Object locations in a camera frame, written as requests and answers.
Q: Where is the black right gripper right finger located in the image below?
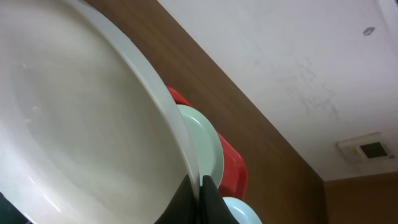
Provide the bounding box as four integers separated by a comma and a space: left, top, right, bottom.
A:
199, 175, 238, 224

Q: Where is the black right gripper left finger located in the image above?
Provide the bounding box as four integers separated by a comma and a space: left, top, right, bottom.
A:
155, 175, 197, 224

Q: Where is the light blue plate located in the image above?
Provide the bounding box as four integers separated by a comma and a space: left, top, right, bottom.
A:
223, 197, 262, 224

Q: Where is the white plate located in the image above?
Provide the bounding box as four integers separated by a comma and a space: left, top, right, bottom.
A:
1, 1, 200, 223

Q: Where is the red plastic tray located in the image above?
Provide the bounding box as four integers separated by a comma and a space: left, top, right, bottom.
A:
167, 86, 248, 200

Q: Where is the dark green water tray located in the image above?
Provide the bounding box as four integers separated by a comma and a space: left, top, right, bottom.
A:
0, 194, 31, 224

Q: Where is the mint green plate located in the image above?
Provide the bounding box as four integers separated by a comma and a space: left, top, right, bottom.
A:
177, 105, 224, 188

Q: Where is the white wall outlet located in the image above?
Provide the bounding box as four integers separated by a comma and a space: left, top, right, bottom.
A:
337, 133, 395, 163

